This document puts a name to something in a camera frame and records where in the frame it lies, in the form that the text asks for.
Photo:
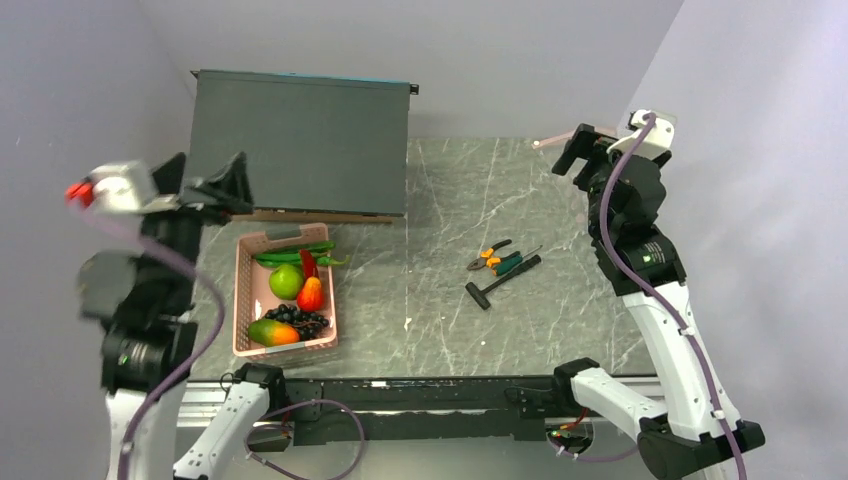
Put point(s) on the black hammer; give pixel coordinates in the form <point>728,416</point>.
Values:
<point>480,295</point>

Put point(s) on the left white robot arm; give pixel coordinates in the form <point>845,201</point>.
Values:
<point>140,302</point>

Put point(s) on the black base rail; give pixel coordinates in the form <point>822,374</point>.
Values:
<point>520,408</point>

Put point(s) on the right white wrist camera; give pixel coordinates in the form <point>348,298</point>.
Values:
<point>652,134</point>

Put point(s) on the black grape bunch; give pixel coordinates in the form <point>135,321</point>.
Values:
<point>310,325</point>

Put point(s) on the green orange mango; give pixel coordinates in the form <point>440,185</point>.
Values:
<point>272,333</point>

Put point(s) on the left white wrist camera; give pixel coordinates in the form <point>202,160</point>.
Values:
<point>123,187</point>

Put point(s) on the orange handled pliers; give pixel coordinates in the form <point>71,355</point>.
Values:
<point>483,260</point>

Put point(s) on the clear zip top bag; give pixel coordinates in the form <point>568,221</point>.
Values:
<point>563,138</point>

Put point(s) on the red chili pepper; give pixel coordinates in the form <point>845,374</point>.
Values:
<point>308,264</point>

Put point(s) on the red orange pear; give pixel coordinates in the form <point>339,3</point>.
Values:
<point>311,297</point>

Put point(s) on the green apple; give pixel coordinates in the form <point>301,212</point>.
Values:
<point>286,281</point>

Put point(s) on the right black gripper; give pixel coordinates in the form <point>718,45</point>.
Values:
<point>589,144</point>

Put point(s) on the pink plastic basket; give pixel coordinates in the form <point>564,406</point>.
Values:
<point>253,296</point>

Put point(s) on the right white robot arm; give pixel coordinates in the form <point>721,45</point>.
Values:
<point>694,426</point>

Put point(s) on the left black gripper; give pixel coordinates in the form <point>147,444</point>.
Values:
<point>232,190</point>

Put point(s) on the dark grey server box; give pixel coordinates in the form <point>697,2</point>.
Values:
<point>313,143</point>

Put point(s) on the long green pepper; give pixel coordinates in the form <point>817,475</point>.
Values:
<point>320,261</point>
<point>293,251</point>

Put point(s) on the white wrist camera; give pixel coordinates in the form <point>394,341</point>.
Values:
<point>123,187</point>
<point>652,134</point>

